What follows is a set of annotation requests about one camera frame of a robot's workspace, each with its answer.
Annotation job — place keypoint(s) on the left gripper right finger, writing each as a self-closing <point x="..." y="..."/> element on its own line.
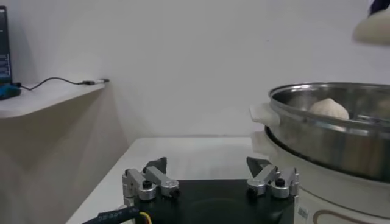
<point x="268" y="179"/>

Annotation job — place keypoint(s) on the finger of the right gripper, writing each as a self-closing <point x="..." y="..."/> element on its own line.
<point x="379" y="6"/>

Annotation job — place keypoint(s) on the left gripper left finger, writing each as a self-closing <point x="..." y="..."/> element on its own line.
<point x="158" y="179"/>

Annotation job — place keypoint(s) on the white steamed baozi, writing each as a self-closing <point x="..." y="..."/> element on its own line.
<point x="374" y="30"/>
<point x="329" y="108"/>

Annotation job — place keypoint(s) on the perforated steel steamer basket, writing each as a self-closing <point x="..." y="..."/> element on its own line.
<point x="335" y="146"/>

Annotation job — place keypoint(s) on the white electric cooker pot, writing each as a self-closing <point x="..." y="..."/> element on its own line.
<point x="335" y="198"/>

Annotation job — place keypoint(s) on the white USB adapter dongle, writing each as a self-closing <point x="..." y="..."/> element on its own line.
<point x="101" y="81"/>

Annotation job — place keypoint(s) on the white side desk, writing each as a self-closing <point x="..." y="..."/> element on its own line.
<point x="45" y="97"/>

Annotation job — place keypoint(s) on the blue desk gadget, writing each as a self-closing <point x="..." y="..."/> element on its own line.
<point x="7" y="91"/>

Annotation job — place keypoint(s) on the dark laptop screen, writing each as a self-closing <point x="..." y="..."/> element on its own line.
<point x="4" y="45"/>

